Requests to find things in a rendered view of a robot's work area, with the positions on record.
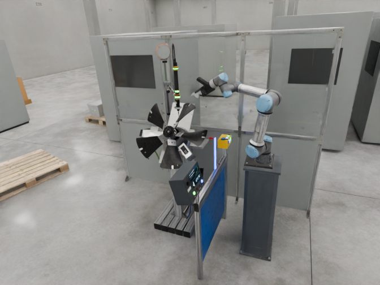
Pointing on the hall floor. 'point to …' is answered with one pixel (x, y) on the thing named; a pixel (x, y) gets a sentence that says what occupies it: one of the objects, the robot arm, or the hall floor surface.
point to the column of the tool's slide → (165, 89)
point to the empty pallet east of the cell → (29, 171)
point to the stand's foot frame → (176, 227)
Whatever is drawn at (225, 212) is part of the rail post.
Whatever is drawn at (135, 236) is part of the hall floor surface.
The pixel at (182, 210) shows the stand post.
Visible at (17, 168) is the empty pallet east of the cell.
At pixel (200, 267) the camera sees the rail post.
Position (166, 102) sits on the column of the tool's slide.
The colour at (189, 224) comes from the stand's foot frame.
